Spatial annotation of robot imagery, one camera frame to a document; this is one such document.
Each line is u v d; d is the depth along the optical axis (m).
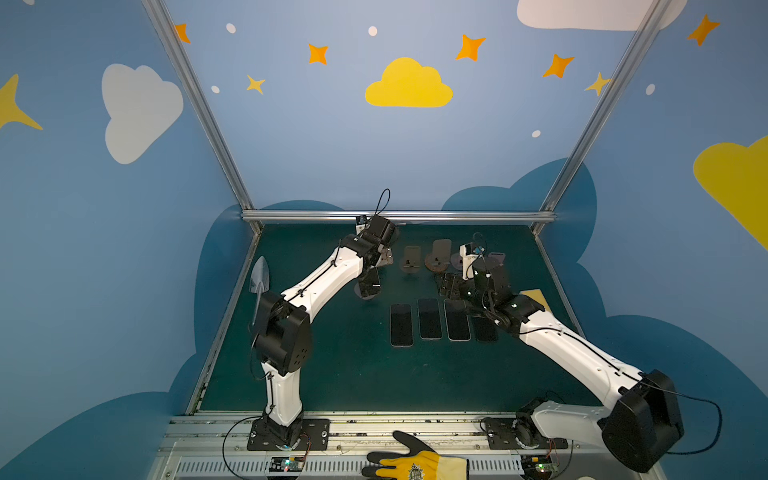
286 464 0.71
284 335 0.48
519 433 0.67
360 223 0.80
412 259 1.06
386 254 0.83
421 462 0.69
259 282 1.04
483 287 0.61
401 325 0.95
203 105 0.84
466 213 1.95
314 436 0.75
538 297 1.01
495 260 1.05
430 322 0.97
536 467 0.71
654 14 0.70
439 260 1.06
